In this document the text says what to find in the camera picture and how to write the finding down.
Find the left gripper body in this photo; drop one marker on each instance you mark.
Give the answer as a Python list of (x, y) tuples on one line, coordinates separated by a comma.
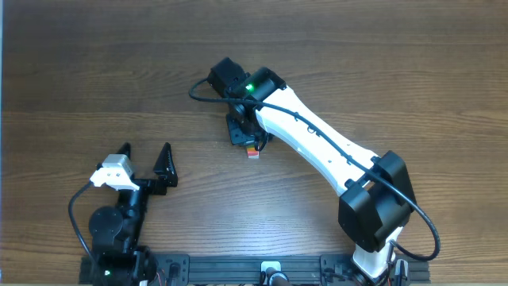
[(152, 186)]

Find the mounting rail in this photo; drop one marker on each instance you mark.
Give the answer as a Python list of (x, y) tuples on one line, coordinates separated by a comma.
[(230, 270)]

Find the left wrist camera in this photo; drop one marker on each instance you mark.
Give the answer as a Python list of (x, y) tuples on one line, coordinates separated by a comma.
[(115, 172)]

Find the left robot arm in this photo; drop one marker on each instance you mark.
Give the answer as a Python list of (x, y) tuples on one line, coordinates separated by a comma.
[(105, 226)]

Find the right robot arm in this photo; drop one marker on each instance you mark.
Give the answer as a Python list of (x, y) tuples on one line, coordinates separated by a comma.
[(317, 139)]

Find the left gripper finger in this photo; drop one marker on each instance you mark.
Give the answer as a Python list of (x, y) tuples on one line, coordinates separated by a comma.
[(166, 165), (125, 150)]

